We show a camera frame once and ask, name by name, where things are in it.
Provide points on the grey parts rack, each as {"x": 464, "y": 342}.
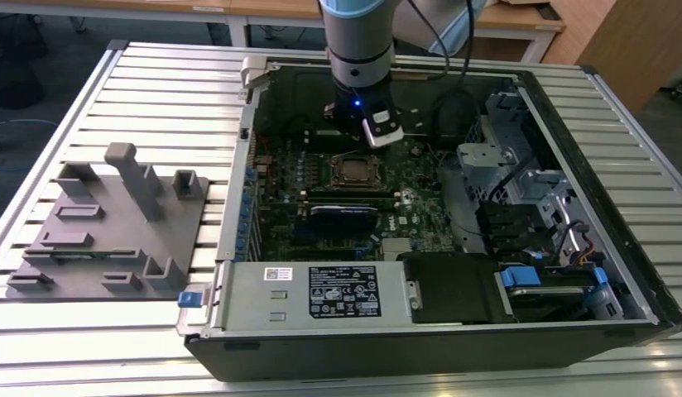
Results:
{"x": 125, "y": 231}

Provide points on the green RAM stick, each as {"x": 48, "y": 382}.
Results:
{"x": 78, "y": 256}

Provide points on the black graphics card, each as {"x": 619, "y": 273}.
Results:
{"x": 340, "y": 221}

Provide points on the silver chipset heatsink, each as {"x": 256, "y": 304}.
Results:
{"x": 396, "y": 245}

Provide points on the green motherboard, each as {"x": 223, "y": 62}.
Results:
{"x": 423, "y": 215}

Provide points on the black PC case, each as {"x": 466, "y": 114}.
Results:
{"x": 374, "y": 360}

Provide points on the wooden cabinet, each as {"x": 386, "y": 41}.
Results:
{"x": 639, "y": 41}

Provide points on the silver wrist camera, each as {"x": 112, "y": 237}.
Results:
{"x": 382, "y": 138}

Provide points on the silver CPU chip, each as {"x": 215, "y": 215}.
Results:
{"x": 356, "y": 171}

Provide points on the blue release latch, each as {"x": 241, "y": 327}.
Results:
{"x": 188, "y": 299}

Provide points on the wooden desk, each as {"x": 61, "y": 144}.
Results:
{"x": 539, "y": 22}
{"x": 70, "y": 4}

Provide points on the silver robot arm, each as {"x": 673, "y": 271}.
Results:
{"x": 358, "y": 45}

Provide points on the silver drive cage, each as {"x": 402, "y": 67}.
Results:
{"x": 479, "y": 159}

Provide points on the silver power supply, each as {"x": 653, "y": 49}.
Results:
{"x": 241, "y": 314}

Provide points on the black office chair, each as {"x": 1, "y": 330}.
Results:
{"x": 14, "y": 74}

